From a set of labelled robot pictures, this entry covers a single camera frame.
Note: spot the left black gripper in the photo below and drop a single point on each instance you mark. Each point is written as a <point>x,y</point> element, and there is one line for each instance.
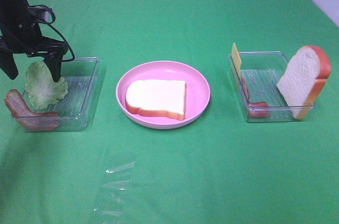
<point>20,28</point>

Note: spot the green lettuce leaf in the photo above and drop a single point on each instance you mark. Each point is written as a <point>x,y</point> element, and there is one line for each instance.
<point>41,88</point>

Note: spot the bacon strip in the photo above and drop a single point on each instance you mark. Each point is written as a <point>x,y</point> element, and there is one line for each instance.
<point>256,109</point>
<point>21,110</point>

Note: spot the bread slice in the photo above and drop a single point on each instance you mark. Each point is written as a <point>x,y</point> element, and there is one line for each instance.
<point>157,98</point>
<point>304,78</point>

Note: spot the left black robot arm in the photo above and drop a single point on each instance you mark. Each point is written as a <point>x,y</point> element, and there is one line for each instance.
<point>28,29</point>

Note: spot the left clear plastic tray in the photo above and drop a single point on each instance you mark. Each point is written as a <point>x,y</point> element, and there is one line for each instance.
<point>75,111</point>

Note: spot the clear plastic tray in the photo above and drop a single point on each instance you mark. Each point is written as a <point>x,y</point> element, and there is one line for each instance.
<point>75,111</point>
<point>262,70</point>

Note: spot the clear plastic film sheet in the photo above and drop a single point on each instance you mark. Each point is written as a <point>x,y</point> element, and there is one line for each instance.
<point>108,206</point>

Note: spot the pink round plate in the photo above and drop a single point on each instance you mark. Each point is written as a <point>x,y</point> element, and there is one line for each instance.
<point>198,91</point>

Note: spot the yellow cheese slice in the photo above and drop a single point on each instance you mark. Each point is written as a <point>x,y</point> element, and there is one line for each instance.
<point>236,58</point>

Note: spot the green table cloth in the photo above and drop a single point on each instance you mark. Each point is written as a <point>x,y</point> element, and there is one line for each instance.
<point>220,168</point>

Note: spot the right clear plastic tray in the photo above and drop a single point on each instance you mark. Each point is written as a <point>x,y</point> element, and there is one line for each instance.
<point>262,70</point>

